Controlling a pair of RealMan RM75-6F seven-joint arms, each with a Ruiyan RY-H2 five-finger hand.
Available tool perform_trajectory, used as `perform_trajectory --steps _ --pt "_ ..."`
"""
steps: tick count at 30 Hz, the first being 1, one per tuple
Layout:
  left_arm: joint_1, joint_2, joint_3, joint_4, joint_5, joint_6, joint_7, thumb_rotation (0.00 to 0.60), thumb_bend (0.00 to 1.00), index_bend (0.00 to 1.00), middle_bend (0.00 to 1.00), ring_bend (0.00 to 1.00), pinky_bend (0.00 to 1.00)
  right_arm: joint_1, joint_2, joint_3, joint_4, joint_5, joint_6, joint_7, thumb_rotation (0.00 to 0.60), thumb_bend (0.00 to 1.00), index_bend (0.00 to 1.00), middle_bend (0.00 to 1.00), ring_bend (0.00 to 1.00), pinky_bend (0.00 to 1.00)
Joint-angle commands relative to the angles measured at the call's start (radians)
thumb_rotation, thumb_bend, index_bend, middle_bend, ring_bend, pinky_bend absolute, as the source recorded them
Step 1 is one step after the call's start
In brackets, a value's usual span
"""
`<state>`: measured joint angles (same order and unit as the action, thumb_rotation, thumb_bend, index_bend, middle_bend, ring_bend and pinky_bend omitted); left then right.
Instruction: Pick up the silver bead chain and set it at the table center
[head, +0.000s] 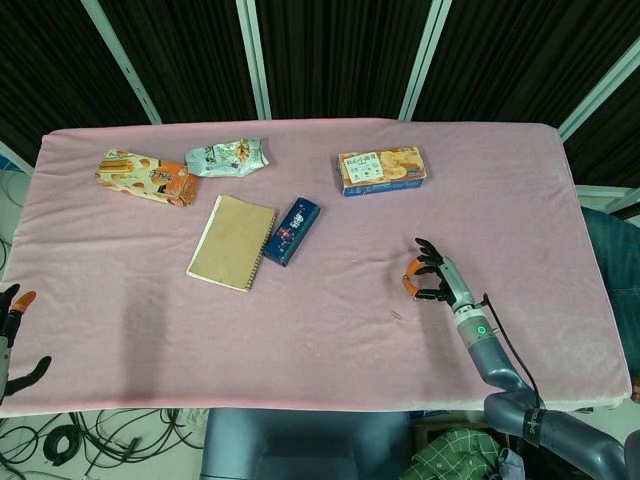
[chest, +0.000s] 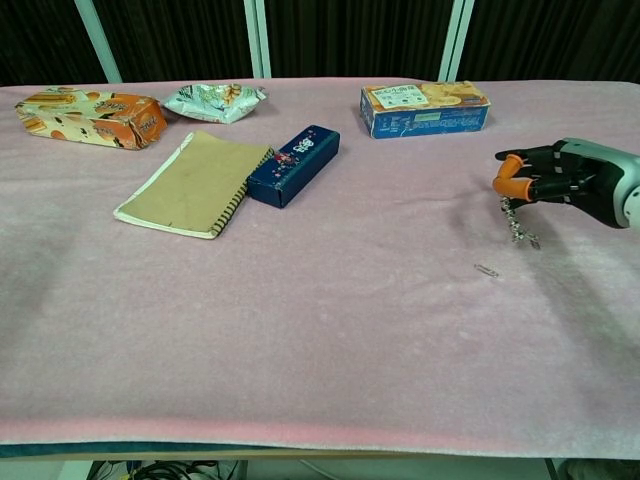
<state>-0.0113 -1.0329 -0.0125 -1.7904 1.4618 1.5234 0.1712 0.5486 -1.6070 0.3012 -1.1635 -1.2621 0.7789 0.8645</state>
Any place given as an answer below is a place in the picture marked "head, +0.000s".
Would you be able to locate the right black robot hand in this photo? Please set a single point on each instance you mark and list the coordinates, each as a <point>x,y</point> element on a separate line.
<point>452,280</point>

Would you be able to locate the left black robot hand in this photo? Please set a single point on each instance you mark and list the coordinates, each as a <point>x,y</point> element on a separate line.
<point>6,325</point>

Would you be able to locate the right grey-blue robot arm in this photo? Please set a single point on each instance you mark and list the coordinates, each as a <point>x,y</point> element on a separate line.
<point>500,365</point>

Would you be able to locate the blue biscuit box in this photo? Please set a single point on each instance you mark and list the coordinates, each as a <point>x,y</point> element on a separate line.
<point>382,170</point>

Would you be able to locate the brown cardboard box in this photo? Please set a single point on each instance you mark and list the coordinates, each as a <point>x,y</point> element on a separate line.
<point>450,424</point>

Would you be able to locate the pink table cloth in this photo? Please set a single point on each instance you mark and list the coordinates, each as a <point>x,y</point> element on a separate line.
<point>320,350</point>

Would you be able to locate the dark blue pencil box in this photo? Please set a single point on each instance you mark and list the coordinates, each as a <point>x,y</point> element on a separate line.
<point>292,232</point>

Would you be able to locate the green checkered cloth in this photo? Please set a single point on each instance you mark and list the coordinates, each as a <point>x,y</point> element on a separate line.
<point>450,455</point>

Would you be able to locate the blue-grey crumpled cloth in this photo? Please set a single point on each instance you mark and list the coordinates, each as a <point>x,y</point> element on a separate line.
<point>510,465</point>

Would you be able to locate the crushed orange biscuit box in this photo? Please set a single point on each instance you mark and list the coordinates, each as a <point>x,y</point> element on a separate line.
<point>145,177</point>

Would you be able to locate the brown spiral notebook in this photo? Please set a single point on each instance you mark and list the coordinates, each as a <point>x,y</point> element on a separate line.
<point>232,242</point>

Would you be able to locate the grey-blue robot torso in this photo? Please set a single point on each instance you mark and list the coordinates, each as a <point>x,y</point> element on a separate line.
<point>300,445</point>

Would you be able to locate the white-green snack bag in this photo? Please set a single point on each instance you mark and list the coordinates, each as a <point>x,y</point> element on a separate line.
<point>225,157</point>

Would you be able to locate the grey metal frame rail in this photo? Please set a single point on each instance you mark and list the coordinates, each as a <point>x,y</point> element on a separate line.
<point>605,195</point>

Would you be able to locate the light grey double partition post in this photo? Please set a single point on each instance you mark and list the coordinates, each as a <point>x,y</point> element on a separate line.
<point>257,60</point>

